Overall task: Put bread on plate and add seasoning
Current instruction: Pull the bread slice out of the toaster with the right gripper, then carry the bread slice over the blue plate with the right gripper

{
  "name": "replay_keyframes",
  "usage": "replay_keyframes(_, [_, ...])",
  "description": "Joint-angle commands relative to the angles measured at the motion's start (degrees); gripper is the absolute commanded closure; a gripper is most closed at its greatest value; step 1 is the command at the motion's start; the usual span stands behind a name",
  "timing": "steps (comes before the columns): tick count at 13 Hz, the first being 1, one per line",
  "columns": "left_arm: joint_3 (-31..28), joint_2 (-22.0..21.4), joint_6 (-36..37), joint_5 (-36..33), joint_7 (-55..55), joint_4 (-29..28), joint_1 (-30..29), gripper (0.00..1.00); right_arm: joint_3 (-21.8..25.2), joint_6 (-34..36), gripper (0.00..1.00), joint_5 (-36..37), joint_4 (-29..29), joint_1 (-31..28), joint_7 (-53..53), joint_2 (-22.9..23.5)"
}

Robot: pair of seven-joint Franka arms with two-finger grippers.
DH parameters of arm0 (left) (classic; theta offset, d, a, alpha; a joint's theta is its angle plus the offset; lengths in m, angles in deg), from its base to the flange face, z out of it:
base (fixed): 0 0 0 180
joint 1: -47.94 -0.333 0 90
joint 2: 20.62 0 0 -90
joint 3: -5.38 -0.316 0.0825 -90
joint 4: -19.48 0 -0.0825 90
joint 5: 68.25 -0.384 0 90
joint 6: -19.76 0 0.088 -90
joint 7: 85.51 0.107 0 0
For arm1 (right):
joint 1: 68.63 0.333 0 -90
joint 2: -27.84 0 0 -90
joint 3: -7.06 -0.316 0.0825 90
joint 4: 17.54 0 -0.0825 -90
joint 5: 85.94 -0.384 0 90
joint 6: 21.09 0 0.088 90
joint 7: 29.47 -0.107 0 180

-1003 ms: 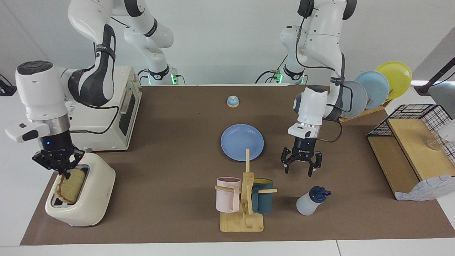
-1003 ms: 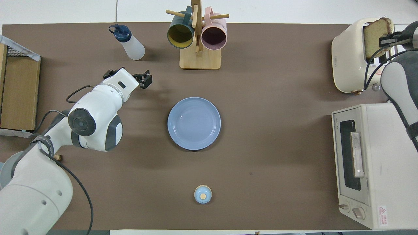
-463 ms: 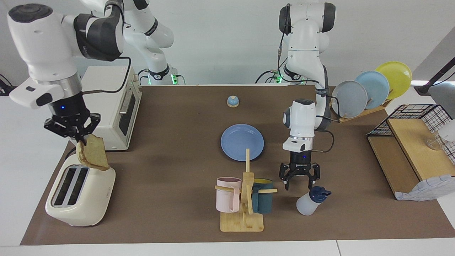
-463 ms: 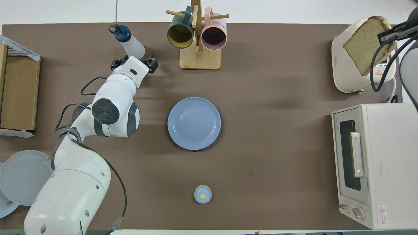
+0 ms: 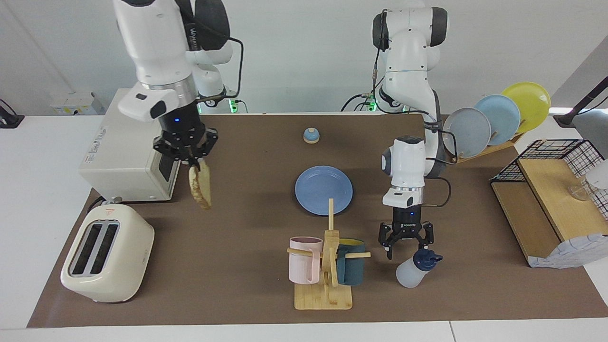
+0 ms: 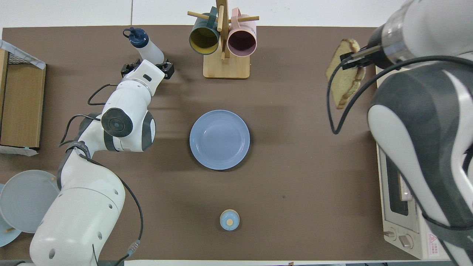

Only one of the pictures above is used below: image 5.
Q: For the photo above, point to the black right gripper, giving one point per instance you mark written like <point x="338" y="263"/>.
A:
<point x="183" y="133"/>

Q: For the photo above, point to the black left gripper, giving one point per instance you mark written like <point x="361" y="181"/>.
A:
<point x="406" y="225"/>

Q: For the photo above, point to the translucent squeeze bottle navy cap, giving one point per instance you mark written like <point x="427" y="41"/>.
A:
<point x="408" y="275"/>

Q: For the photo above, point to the toasted bread slice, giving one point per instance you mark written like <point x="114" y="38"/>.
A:
<point x="202" y="187"/>

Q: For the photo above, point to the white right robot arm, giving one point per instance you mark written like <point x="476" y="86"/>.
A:
<point x="152" y="42"/>

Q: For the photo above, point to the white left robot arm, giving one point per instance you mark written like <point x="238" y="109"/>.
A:
<point x="408" y="61"/>

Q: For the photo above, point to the periwinkle blue dinner plate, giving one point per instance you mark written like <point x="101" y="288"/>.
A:
<point x="318" y="190"/>

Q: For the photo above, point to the wooden plate rack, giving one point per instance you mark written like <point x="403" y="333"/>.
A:
<point x="479" y="153"/>

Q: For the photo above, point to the grey plate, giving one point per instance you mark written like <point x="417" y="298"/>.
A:
<point x="468" y="133"/>

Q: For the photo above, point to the pale blue plate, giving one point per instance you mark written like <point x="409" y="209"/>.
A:
<point x="503" y="116"/>

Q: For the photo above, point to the yellow plate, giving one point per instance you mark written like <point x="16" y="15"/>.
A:
<point x="529" y="102"/>

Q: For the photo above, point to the dark teal mug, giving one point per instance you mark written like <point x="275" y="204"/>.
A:
<point x="354" y="268"/>

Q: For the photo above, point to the white toaster oven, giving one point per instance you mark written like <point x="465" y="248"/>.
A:
<point x="123" y="161"/>

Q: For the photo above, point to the wooden mug tree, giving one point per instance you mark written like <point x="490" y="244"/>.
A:
<point x="323" y="299"/>

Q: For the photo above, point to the pink mug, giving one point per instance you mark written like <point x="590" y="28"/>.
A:
<point x="304" y="266"/>

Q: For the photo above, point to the small blue knob lid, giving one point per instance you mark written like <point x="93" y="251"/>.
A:
<point x="311" y="137"/>

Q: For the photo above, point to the cream two-slot toaster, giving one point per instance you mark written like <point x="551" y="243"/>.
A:
<point x="128" y="256"/>

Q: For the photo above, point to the brown table mat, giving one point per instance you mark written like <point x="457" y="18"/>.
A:
<point x="237" y="266"/>

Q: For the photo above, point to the wooden two-tier shelf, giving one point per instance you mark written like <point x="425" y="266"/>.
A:
<point x="551" y="190"/>

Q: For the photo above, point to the white marbled shelf side panel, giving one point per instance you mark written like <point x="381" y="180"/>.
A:
<point x="570" y="251"/>

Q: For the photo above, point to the clear drinking glass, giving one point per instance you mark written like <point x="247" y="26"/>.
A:
<point x="579" y="192"/>

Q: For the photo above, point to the black desk stand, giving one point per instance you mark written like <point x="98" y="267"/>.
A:
<point x="9" y="121"/>

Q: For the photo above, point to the white rounded container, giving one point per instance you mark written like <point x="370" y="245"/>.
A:
<point x="599" y="175"/>

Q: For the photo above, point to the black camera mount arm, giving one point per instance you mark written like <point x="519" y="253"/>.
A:
<point x="565" y="118"/>

